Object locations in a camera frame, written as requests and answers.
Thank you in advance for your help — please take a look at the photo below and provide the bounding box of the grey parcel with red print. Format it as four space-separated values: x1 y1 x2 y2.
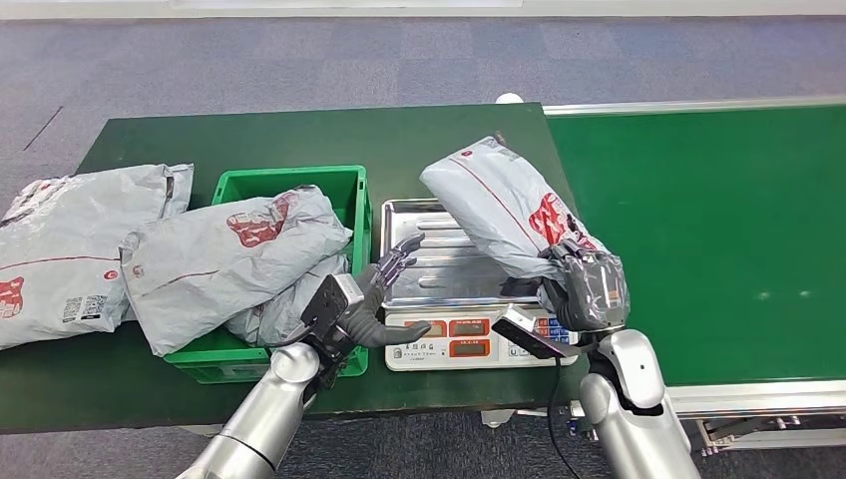
224 253 351 348

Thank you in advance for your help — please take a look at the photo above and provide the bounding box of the grey parcel with address label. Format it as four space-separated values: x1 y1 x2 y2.
419 137 613 282

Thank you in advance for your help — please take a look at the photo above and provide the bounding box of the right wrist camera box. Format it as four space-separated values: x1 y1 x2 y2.
492 304 581 362

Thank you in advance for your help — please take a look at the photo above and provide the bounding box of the grey mailer parcel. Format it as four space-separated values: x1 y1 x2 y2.
120 185 353 358

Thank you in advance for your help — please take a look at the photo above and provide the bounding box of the green plastic crate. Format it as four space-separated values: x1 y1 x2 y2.
164 165 373 385

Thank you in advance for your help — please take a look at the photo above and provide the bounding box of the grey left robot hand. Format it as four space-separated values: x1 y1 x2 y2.
336 233 433 350

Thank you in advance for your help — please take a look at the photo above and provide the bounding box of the large grey parcel red line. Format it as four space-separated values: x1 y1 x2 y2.
0 164 177 350

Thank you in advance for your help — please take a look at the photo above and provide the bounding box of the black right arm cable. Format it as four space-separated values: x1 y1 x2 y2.
547 356 583 479

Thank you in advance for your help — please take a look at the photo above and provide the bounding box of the electronic scale with steel tray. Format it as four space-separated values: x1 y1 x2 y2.
379 198 581 373

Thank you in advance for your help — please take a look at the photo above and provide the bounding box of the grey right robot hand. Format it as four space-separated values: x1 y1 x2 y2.
538 239 632 334

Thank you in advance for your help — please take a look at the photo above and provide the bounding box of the white parcel with QR code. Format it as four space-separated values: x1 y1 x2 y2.
120 164 195 323

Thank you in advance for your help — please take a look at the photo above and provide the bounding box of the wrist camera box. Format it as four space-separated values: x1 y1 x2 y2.
492 304 581 362
300 273 365 346

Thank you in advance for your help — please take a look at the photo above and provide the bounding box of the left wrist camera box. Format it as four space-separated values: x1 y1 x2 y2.
300 273 365 346

